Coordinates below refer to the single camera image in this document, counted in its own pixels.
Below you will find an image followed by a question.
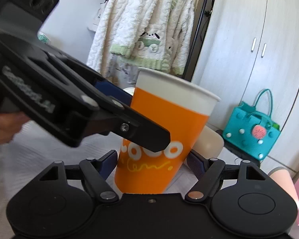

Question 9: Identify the orange coco paper cup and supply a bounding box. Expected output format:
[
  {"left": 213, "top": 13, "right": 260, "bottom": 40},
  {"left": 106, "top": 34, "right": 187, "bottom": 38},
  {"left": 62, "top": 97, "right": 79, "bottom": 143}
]
[{"left": 114, "top": 68, "right": 220, "bottom": 194}]

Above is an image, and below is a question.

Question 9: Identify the white green-print paper cup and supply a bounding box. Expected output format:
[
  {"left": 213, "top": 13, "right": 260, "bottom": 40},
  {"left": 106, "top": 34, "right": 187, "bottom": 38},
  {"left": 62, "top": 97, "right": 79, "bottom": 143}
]
[{"left": 124, "top": 87, "right": 135, "bottom": 96}]

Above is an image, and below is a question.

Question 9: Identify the brown taupe plastic cup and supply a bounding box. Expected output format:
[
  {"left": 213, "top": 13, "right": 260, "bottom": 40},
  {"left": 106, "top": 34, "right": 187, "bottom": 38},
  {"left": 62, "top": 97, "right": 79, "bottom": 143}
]
[{"left": 193, "top": 126, "right": 224, "bottom": 159}]

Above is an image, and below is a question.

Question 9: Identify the pink plastic cup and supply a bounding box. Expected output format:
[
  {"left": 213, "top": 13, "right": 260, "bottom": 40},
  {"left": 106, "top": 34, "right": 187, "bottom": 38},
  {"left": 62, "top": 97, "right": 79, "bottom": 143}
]
[{"left": 268, "top": 167, "right": 299, "bottom": 209}]

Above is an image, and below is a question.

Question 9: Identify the left hand with ring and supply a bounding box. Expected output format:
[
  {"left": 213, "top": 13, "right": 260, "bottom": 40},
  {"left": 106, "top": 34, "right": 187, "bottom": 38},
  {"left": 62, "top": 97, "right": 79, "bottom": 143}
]
[{"left": 0, "top": 112, "right": 30, "bottom": 145}]

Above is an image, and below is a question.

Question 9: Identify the teal felt handbag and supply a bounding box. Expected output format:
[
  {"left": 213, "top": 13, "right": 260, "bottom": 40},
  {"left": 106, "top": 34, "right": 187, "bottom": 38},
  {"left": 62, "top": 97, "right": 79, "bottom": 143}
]
[{"left": 222, "top": 88, "right": 280, "bottom": 161}]

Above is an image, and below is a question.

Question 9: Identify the white green-trim fleece jacket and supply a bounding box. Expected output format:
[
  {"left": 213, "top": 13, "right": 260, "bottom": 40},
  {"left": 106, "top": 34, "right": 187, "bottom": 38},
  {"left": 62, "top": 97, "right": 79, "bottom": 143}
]
[{"left": 109, "top": 0, "right": 194, "bottom": 75}]

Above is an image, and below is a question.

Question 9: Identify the white patterned tablecloth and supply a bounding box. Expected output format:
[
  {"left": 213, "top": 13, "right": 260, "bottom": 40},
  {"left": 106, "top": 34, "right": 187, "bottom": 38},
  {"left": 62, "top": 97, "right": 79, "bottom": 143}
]
[{"left": 0, "top": 121, "right": 280, "bottom": 239}]

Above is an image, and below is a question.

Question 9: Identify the black clothes rack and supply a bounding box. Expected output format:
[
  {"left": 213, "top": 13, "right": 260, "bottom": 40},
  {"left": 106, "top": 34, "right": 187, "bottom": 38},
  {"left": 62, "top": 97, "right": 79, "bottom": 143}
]
[{"left": 182, "top": 0, "right": 214, "bottom": 81}]

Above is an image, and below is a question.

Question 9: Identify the grey three-door wardrobe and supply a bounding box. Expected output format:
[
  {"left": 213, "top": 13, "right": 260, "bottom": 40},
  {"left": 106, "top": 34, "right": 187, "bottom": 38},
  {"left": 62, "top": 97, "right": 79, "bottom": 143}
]
[{"left": 192, "top": 0, "right": 299, "bottom": 174}]

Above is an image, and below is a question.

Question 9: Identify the white cable-knit fleece robe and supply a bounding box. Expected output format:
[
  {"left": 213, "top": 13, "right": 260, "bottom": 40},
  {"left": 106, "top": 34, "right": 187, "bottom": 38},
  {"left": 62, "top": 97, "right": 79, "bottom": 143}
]
[{"left": 86, "top": 0, "right": 128, "bottom": 78}]

